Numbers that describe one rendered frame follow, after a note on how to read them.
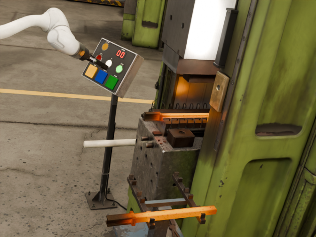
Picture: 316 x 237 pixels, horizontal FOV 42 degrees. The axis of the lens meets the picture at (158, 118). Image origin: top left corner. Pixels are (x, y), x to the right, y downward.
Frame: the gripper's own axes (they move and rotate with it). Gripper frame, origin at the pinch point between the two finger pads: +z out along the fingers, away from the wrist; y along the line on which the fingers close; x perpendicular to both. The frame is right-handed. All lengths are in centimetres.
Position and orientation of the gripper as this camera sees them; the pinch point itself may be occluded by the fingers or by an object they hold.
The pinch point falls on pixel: (103, 66)
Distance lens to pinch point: 244.9
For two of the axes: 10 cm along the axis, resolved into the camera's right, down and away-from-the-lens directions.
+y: 7.1, 4.0, -5.8
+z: 5.1, 2.7, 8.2
